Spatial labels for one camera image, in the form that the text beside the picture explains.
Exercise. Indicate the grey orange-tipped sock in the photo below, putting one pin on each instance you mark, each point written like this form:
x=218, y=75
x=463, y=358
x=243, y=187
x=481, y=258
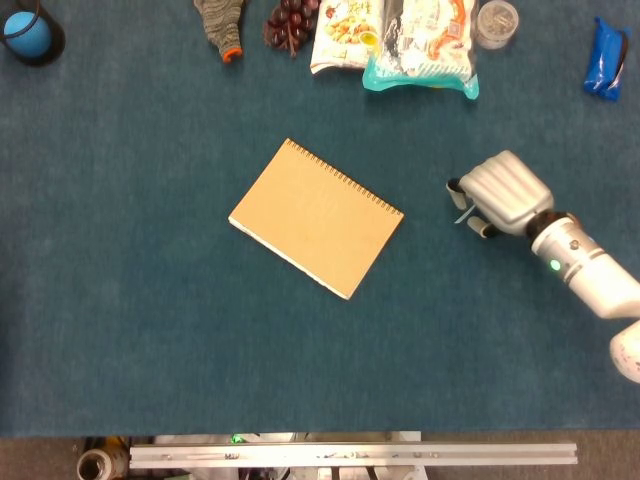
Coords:
x=222, y=25

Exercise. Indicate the blue cookie packet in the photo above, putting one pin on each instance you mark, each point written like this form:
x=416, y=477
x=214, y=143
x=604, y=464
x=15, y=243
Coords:
x=606, y=60

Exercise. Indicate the blue ball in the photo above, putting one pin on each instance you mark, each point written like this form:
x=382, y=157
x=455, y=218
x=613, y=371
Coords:
x=27, y=32

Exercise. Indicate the white snack bag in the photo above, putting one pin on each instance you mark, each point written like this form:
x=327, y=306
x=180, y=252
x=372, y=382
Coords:
x=342, y=35

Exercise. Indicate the aluminium profile rail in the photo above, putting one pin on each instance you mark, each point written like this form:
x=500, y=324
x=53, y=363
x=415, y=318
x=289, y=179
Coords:
x=350, y=454

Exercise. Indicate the blue felt table mat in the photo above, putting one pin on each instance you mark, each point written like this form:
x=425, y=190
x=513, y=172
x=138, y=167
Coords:
x=150, y=250

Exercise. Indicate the teal shrimp snack bag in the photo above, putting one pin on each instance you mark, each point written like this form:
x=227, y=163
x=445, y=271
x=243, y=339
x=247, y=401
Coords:
x=425, y=47

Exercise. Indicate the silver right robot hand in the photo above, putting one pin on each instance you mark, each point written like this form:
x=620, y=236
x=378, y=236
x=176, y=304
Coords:
x=505, y=192

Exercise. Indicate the dark red grape bunch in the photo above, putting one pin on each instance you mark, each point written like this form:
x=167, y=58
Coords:
x=290, y=24

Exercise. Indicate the light blue paper strip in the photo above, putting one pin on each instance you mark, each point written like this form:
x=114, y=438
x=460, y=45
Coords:
x=464, y=215

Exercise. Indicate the clear round plastic container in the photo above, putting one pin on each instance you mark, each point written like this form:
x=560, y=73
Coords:
x=496, y=22

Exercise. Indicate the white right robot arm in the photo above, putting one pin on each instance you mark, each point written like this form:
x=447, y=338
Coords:
x=585, y=265

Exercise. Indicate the tan spiral notebook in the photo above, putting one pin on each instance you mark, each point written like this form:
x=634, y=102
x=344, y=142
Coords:
x=316, y=219

